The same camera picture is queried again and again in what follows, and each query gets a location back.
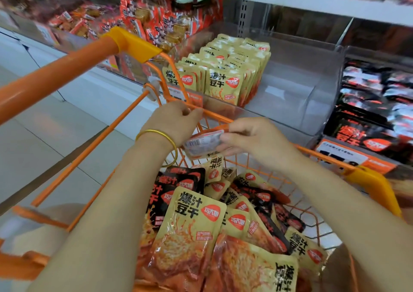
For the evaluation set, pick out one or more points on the person's left hand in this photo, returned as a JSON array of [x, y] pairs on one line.
[[171, 120]]

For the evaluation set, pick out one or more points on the person's right hand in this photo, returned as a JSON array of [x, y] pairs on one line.
[[258, 140]]

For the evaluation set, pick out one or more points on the yellow orange snack packet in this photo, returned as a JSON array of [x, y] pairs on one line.
[[203, 143]]

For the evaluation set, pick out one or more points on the pile of black orange snacks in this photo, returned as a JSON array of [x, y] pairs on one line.
[[187, 237]]

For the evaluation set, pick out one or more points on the orange shopping cart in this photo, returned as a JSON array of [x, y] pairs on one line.
[[45, 82]]

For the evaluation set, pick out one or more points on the person's right forearm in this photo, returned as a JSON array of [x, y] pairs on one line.
[[361, 217]]

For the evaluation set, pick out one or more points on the person's left forearm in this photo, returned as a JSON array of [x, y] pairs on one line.
[[90, 237]]

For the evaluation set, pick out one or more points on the orange price tag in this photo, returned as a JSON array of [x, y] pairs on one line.
[[348, 154]]

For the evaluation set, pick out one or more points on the person's right leg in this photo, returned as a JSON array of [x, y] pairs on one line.
[[403, 191]]

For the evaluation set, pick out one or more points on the person's leg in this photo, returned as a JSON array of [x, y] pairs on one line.
[[403, 191], [45, 230]]

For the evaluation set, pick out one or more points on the person's left leg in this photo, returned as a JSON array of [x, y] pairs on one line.
[[45, 230]]

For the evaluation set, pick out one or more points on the pile of red tan packets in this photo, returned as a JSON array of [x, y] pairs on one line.
[[148, 20]]

